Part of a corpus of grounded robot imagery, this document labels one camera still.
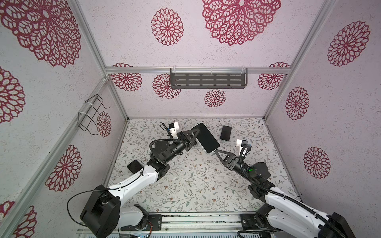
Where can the light blue phone case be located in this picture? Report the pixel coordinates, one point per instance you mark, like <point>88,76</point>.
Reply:
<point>135,166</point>

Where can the black wire wall basket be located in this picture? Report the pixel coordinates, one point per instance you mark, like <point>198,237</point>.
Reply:
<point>95,120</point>

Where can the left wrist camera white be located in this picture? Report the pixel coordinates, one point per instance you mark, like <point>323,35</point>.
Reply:
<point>173,130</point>

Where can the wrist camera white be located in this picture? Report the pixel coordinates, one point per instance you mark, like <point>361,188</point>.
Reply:
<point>244,147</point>
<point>173,130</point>

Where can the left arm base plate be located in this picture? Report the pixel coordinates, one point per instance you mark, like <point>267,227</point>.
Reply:
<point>150,223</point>

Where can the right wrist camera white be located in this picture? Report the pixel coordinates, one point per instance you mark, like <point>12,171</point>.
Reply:
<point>244,147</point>

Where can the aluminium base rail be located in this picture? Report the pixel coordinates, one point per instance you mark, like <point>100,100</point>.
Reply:
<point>202,221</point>

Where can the black phone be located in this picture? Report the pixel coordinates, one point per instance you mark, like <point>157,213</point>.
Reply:
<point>206,139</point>
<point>226,133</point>

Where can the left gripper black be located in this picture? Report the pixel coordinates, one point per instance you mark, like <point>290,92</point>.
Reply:
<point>185,139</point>

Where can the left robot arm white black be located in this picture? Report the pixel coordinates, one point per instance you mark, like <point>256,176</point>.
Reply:
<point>104,212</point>

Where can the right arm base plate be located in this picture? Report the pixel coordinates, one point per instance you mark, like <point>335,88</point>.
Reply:
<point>253,221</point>

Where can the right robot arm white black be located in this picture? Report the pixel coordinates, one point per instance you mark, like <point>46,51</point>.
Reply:
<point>333,226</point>

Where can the dark metal wall shelf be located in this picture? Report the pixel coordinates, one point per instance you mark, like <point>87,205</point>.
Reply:
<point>208,80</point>

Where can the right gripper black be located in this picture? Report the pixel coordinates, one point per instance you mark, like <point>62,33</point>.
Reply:
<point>234,164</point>

